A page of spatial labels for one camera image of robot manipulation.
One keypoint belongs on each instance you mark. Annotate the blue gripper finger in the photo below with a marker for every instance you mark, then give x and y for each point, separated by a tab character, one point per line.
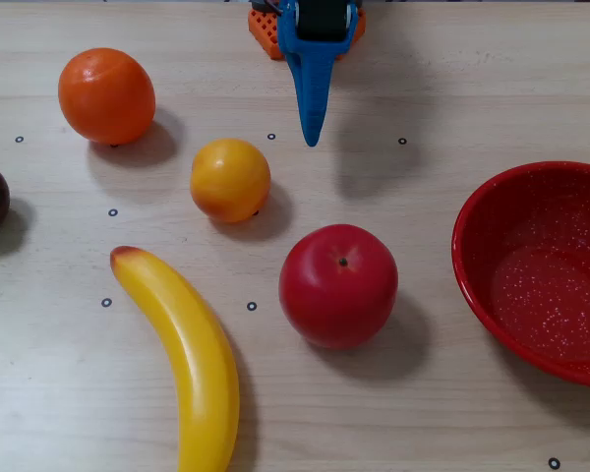
314	83

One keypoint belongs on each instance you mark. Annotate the orange robot base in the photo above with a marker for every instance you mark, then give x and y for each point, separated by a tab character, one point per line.
265	34

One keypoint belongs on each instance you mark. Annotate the red speckled bowl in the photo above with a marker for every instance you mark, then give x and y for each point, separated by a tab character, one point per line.
536	275

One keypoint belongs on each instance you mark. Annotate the dark grey table clamp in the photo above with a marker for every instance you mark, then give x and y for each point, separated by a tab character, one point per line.
261	4

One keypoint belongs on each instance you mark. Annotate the yellow peach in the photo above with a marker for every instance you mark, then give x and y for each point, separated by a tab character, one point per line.
230	180

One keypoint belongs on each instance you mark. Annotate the red apple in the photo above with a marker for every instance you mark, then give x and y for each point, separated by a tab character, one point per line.
338	287

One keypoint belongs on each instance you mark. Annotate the orange fruit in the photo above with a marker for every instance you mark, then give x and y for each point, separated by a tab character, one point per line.
106	96

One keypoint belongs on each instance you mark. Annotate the yellow banana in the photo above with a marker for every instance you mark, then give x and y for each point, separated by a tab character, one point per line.
196	354

